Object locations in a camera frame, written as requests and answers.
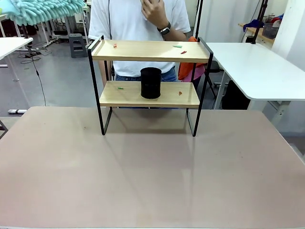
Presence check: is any person's left hand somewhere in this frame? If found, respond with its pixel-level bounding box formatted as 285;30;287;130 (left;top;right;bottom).
141;0;169;30

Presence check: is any teal chenille duster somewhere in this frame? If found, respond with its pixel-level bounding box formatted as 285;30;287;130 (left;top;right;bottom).
9;0;85;26

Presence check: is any black wrist watch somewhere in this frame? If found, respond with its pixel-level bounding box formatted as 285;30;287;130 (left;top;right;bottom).
156;21;172;36

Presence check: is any person torso white t-shirt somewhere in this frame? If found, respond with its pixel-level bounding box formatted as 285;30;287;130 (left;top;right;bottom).
88;0;191;83

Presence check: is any black tripod pole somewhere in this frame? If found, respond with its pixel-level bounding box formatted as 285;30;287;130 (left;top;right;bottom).
251;0;269;45
193;0;203;40

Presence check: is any orange cloth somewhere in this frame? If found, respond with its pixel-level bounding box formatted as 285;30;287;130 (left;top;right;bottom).
178;36;205;81

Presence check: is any black cylindrical container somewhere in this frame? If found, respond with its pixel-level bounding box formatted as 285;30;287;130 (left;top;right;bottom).
140;67;162;100

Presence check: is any grey plastic step stool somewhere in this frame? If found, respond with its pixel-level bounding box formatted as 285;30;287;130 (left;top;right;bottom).
68;33;89;59

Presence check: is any blue cloth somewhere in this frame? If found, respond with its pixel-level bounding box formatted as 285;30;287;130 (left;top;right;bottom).
243;19;264;33

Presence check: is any large white rounded table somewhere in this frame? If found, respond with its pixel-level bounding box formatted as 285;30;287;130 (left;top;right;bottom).
205;42;305;113

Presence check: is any black computer case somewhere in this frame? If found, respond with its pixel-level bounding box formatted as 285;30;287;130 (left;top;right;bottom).
221;79;251;111

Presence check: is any dark mesh basket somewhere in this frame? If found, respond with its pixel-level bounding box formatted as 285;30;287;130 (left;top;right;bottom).
262;22;280;39

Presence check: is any white desk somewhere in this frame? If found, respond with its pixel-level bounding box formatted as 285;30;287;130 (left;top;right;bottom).
0;37;34;82

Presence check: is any black metal stand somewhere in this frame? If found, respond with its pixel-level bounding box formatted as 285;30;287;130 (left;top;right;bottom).
0;119;8;140

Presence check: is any two-tier wooden metal-frame shelf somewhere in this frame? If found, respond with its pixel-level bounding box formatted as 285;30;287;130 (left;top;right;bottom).
87;35;214;137

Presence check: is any white frame workbench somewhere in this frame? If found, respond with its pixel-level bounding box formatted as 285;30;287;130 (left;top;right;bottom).
39;4;92;46

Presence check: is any black floor cable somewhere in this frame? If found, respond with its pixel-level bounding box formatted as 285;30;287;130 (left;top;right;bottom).
30;54;47;107

